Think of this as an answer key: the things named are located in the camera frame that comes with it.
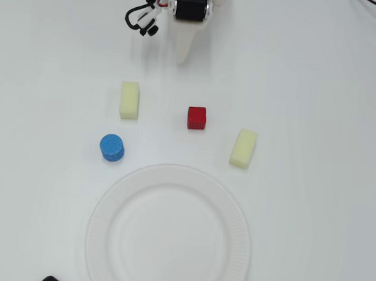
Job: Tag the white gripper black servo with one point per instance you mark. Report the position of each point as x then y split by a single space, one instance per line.
189 10

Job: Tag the red cube block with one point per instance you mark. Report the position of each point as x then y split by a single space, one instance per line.
196 116

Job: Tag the pale yellow foam block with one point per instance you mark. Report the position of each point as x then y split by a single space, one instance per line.
129 100
243 148

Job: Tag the blue cylinder block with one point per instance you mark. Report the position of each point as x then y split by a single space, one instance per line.
112 146

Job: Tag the white paper plate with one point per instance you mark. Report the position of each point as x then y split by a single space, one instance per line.
180 244

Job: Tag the small black white wrist camera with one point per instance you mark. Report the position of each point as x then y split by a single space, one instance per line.
149 16

